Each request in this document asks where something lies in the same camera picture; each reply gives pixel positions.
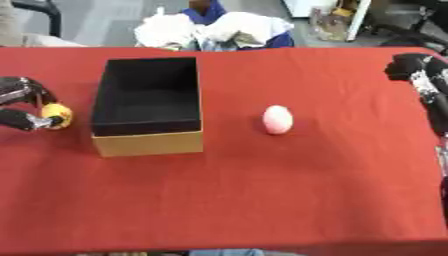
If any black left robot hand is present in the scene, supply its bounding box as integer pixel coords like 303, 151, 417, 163
0, 76, 70, 132

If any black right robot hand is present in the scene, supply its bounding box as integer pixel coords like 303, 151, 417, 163
383, 52, 448, 137

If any yellow round toy fruit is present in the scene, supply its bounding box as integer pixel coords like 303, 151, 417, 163
40, 103, 76, 130

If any tan cardboard box black inside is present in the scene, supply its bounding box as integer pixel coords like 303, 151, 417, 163
89, 56, 205, 158

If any black chair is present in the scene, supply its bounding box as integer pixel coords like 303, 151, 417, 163
8, 0, 63, 38

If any brown cardboard item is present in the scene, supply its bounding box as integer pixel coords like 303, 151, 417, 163
308, 6, 352, 42

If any white board panel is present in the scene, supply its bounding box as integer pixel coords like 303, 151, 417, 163
280, 0, 373, 42

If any pink egg-shaped toy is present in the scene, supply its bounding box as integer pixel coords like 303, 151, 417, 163
260, 104, 296, 136

